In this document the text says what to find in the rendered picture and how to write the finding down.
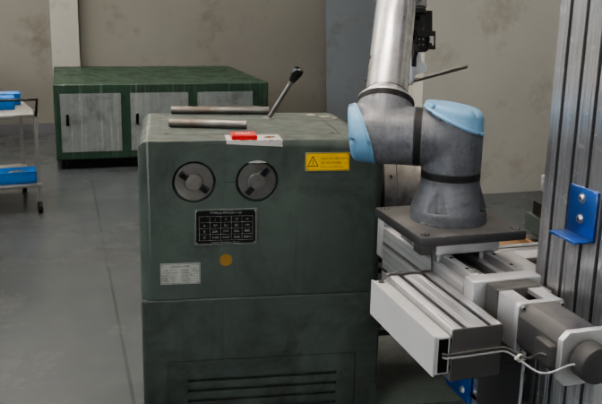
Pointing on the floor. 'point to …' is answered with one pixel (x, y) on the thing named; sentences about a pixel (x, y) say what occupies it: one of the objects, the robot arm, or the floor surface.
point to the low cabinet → (133, 106)
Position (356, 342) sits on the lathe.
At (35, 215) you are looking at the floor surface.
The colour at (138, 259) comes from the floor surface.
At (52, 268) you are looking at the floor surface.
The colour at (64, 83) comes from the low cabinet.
